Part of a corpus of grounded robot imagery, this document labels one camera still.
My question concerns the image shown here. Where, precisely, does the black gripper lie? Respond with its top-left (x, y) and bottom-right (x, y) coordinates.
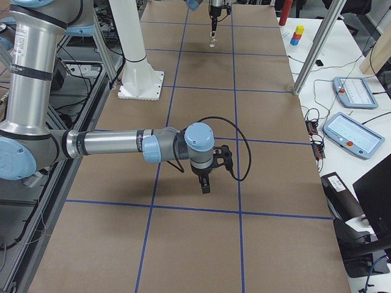
top-left (210, 15), bottom-right (218, 39)
top-left (192, 167), bottom-right (212, 194)

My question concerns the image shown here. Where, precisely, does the brass white PPR valve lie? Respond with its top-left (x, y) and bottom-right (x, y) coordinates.
top-left (209, 37), bottom-right (216, 48)

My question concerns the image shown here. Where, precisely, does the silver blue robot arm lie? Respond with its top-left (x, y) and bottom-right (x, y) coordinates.
top-left (1, 1), bottom-right (217, 193)
top-left (185, 0), bottom-right (232, 47)

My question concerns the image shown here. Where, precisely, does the red cylinder bottle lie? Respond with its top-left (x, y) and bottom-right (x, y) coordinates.
top-left (279, 0), bottom-right (294, 26)

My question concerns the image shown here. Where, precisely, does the blue wooden block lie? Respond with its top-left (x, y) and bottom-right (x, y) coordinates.
top-left (290, 38), bottom-right (299, 46)

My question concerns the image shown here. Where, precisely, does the red wooden block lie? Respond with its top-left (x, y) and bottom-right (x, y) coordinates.
top-left (292, 32), bottom-right (302, 41)

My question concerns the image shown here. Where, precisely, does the yellow wooden block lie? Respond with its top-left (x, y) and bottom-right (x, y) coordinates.
top-left (295, 25), bottom-right (305, 35)

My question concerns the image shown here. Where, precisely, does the orange circuit board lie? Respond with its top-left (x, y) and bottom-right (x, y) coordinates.
top-left (305, 120), bottom-right (325, 161)

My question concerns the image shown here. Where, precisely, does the black brown box device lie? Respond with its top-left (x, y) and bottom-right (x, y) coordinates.
top-left (321, 172), bottom-right (364, 221)

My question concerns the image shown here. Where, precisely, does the near teach pendant tablet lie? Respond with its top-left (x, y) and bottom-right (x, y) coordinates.
top-left (323, 112), bottom-right (386, 159)

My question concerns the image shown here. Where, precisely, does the teach pendant tablet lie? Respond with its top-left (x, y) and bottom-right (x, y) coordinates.
top-left (323, 112), bottom-right (386, 159)
top-left (333, 77), bottom-right (379, 109)

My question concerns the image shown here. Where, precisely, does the far teach pendant tablet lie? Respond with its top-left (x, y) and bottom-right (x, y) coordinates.
top-left (333, 77), bottom-right (379, 109)

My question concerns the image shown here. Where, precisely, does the black monitor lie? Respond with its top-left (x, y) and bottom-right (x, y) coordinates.
top-left (353, 155), bottom-right (390, 238)

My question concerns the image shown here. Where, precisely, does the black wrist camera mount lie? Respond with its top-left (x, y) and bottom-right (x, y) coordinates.
top-left (211, 145), bottom-right (234, 177)

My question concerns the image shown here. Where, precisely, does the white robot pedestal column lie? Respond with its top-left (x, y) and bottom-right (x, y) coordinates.
top-left (109, 0), bottom-right (164, 101)

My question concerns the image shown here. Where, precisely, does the aluminium frame post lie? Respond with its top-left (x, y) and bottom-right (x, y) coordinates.
top-left (292, 0), bottom-right (346, 96)

